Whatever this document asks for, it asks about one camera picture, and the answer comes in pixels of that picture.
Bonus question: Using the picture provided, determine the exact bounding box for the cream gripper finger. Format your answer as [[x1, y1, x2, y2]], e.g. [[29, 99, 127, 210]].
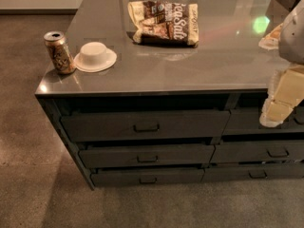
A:
[[259, 64, 304, 127]]

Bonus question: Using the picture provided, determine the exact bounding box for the grey drawer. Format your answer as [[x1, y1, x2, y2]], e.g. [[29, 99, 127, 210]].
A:
[[91, 167, 204, 187], [202, 163, 304, 182], [79, 143, 215, 168], [223, 107, 304, 135], [210, 140, 304, 163], [61, 110, 230, 142]]

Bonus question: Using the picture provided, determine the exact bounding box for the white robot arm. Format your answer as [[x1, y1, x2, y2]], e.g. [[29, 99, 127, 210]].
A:
[[258, 0, 304, 127]]

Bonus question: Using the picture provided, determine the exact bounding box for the dark grey drawer cabinet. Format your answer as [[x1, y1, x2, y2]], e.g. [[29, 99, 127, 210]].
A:
[[36, 0, 304, 187]]

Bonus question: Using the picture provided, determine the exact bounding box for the brown sea salt chip bag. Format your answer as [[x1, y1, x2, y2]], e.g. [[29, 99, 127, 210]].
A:
[[127, 1, 200, 47]]

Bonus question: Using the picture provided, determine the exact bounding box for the white upside-down plastic bowl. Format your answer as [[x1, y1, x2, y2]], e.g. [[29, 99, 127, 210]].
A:
[[74, 42, 117, 72]]

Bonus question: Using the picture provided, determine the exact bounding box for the gold soda can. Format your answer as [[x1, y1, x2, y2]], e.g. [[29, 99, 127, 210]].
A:
[[44, 31, 76, 75]]

